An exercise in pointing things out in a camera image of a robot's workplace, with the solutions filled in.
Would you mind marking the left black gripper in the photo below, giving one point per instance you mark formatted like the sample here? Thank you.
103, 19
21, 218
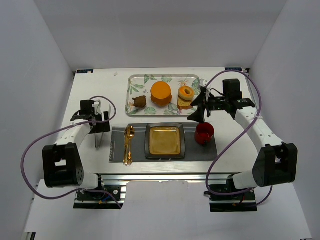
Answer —
103, 124

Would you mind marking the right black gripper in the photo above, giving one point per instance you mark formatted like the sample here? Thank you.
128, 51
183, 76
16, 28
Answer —
205, 104

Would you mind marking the metal serving tongs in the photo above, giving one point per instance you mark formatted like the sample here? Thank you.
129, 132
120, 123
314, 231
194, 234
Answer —
98, 136

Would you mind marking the round orange bread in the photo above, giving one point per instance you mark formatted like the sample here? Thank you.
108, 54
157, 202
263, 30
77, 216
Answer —
161, 93

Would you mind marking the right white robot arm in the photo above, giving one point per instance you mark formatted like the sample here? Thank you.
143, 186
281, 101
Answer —
276, 162

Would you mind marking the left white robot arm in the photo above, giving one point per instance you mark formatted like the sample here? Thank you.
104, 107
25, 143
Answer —
62, 163

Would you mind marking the brown bread slice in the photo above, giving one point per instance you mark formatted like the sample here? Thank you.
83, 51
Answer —
183, 104

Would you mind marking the orange glazed donut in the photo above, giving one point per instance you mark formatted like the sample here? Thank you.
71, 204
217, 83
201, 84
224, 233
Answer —
186, 93

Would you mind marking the red cup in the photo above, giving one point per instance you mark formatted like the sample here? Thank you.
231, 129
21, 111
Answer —
204, 133

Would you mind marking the gold spoon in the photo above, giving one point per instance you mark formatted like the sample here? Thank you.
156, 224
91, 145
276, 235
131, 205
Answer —
130, 136

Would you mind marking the grey placemat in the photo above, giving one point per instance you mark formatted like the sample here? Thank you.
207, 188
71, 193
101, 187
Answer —
194, 152

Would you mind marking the brown chocolate croissant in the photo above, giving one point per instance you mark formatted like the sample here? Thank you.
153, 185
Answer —
140, 101

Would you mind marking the square black gold plate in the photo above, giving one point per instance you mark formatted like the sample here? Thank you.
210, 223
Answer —
165, 141

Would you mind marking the leaf-pattern serving tray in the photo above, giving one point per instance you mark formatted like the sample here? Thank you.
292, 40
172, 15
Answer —
141, 84

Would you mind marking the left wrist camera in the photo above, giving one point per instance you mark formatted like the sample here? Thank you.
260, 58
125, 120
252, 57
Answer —
97, 107

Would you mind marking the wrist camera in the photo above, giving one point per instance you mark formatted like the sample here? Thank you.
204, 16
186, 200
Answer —
97, 107
203, 86

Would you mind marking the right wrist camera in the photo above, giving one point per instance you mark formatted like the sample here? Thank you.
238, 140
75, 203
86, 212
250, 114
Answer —
203, 86

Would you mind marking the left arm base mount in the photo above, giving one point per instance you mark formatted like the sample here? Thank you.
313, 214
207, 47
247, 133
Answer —
102, 201

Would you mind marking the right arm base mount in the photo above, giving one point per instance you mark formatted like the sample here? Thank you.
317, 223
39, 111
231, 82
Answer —
245, 202

